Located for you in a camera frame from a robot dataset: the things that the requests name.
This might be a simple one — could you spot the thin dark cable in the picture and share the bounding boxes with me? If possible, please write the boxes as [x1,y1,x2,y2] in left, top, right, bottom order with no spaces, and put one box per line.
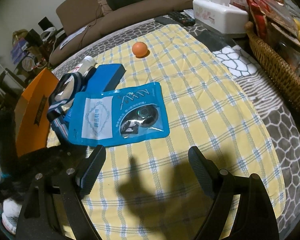
[81,1,115,45]

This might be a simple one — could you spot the yellow plaid cloth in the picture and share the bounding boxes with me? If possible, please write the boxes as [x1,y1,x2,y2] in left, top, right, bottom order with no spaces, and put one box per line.
[46,24,290,240]

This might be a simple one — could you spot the clear plastic juice bottle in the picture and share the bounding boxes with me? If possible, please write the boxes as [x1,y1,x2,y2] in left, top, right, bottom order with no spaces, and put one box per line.
[75,56,97,77]

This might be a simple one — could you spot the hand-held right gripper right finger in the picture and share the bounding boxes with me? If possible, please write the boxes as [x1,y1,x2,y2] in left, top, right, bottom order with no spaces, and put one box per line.
[187,145,275,240]

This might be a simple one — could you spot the purple cardboard box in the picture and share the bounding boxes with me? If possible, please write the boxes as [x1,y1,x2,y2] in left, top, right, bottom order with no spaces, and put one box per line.
[10,36,30,63]

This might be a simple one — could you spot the red snack packet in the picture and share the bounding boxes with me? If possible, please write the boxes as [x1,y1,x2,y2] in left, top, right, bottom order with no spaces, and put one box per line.
[242,0,298,40]

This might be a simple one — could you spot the brown sofa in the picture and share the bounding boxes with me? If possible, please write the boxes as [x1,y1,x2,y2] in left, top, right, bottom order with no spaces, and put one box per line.
[50,0,203,67]

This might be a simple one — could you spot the white and teal shoe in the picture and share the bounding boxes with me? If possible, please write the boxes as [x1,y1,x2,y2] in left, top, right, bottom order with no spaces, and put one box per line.
[1,197,24,234]

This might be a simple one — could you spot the wicker basket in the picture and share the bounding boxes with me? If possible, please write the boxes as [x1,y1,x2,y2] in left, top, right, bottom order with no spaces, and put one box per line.
[245,21,300,115]

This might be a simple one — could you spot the orange cardboard box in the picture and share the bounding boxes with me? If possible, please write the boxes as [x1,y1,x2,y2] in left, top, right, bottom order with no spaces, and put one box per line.
[14,68,60,158]

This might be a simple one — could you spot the white paper sheet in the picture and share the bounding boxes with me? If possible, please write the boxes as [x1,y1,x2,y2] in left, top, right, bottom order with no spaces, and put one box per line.
[60,25,87,49]

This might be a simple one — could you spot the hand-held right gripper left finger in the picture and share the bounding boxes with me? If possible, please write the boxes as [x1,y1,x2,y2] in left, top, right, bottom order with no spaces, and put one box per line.
[16,144,107,240]

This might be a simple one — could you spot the white headset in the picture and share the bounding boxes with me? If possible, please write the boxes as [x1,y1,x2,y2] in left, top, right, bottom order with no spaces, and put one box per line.
[41,27,57,40]

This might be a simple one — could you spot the blue plastic pouch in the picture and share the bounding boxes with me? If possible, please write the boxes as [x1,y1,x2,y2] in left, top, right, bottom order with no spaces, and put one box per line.
[65,81,171,147]

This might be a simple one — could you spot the racket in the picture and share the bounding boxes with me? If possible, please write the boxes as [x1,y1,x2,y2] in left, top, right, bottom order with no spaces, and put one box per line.
[22,54,41,71]

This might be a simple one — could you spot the white tissue box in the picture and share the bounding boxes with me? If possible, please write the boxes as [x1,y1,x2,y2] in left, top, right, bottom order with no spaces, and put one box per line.
[192,0,249,34]

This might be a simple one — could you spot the long blue box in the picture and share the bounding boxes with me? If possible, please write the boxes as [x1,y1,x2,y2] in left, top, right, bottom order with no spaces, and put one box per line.
[89,64,127,93]

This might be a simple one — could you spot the orange egg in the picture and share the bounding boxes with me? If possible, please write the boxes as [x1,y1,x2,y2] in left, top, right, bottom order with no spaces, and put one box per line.
[132,41,149,58]

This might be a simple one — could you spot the black remote control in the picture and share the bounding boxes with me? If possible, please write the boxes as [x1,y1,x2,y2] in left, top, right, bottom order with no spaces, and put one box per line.
[170,11,195,26]
[154,16,174,24]

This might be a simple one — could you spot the swimming goggles with blue strap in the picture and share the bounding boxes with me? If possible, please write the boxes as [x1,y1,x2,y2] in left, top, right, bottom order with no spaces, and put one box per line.
[47,72,87,140]

